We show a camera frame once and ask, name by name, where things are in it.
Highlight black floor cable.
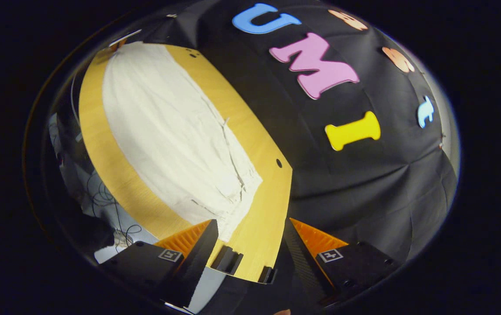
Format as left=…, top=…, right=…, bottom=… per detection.
left=85, top=173, right=142, bottom=246

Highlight black backdrop cloth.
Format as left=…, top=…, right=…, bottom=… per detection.
left=145, top=0, right=461, bottom=315

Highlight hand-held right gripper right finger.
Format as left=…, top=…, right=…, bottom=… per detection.
left=283, top=217, right=404, bottom=309

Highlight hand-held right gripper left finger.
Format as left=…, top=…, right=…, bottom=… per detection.
left=97, top=219, right=219, bottom=309

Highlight white jeans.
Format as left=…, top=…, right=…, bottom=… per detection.
left=102, top=42, right=263, bottom=243

